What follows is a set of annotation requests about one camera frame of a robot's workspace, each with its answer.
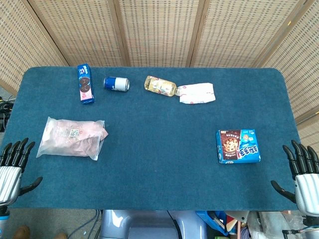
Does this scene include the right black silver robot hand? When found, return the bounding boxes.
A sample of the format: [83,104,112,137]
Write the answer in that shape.
[271,139,319,220]

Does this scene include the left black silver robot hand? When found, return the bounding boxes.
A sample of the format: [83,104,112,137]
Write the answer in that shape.
[0,137,43,207]

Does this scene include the translucent plastic zip bag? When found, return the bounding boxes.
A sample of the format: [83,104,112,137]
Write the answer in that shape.
[36,117,109,162]

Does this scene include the clear crumpled plastic bag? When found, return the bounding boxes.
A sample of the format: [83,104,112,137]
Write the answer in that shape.
[246,211,300,239]

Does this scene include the blue chocolate chip cookie box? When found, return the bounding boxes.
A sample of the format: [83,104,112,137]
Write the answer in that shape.
[215,128,262,164]

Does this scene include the blue storage bin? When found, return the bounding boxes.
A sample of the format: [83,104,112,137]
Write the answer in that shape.
[195,210,231,237]

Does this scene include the long blue sandwich cookie box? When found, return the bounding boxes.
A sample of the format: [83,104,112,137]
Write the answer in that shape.
[76,63,96,105]

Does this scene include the blue white soda can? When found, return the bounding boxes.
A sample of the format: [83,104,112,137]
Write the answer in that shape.
[103,76,130,93]

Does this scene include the white paper packet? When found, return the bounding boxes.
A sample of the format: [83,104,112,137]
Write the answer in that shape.
[178,82,216,105]

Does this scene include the grey-blue robot torso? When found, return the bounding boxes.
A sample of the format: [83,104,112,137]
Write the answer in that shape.
[99,210,209,239]

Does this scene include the blue carpet table cover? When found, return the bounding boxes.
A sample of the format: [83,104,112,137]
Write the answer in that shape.
[0,66,314,212]

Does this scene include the yellow drink plastic bottle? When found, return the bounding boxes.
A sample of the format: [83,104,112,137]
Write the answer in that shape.
[144,75,180,97]

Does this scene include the wicker folding screen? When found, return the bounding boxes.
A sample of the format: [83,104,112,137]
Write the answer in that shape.
[0,0,319,180]

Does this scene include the black floor cables bundle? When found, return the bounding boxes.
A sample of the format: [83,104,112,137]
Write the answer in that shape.
[0,96,15,132]

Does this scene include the grey floor cables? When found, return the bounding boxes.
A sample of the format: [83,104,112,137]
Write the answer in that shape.
[67,210,103,239]

